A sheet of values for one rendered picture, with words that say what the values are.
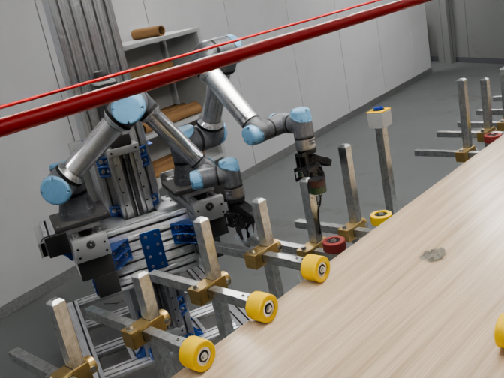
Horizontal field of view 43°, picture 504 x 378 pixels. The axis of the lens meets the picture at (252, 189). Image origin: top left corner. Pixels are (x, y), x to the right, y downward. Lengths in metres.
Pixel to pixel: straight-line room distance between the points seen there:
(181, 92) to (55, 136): 1.24
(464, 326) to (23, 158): 3.52
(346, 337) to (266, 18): 5.24
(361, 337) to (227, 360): 0.34
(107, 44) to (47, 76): 2.03
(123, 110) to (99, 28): 0.54
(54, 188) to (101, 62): 0.60
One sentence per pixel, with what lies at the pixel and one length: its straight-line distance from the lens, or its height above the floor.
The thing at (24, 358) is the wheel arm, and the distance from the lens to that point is 1.86.
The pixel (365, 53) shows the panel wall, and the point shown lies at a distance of 8.37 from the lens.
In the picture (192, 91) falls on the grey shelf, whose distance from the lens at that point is 5.36.
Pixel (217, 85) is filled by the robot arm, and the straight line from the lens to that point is 2.38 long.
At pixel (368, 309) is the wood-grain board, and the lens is 1.77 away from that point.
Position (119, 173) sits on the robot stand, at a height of 1.15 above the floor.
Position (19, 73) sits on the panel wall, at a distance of 4.63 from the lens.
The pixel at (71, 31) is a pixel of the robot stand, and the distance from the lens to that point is 2.73.
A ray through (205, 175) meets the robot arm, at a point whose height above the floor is 1.14.
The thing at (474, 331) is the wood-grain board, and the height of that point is 0.90.
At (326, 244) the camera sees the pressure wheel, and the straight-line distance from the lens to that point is 2.18.
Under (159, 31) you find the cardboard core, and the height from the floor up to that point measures 1.58.
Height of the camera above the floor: 1.78
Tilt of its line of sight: 18 degrees down
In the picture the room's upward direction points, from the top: 11 degrees counter-clockwise
